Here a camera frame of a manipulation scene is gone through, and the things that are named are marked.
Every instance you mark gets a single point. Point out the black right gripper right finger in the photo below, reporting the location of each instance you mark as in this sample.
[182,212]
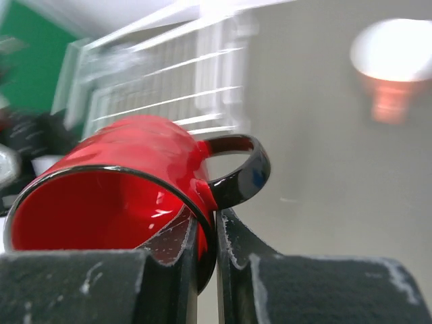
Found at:
[257,284]

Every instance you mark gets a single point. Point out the pink ceramic mug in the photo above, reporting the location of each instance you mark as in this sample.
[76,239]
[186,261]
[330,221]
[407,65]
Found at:
[393,59]

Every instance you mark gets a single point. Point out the red ceramic mug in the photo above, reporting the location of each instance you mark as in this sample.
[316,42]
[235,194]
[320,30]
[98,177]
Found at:
[125,183]

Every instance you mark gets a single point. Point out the white wire dish rack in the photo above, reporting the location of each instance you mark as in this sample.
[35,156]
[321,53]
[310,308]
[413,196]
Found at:
[186,62]

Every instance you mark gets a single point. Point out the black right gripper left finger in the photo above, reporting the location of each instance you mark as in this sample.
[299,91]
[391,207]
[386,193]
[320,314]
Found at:
[155,283]

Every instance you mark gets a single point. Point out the green lever arch binder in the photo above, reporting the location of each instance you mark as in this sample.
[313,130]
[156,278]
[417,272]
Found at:
[41,32]

